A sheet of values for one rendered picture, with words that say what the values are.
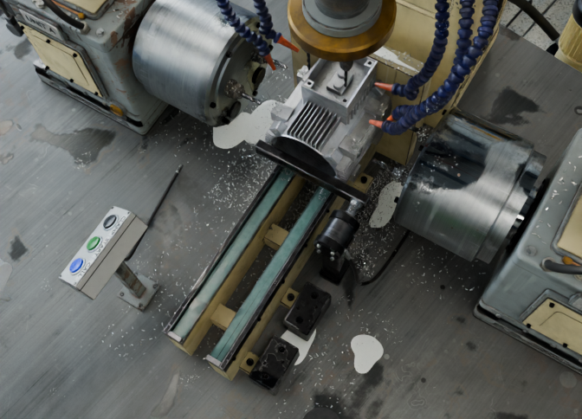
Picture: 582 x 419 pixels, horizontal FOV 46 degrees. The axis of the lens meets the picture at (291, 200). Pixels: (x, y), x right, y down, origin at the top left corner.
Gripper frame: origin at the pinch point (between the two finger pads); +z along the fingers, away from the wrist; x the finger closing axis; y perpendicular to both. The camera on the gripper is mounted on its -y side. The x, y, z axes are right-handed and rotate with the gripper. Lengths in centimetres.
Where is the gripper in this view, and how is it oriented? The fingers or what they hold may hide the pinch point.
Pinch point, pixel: (0, 299)
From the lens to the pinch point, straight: 126.5
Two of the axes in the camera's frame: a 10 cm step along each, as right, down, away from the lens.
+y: 5.2, -7.9, 3.3
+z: 5.1, 5.9, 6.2
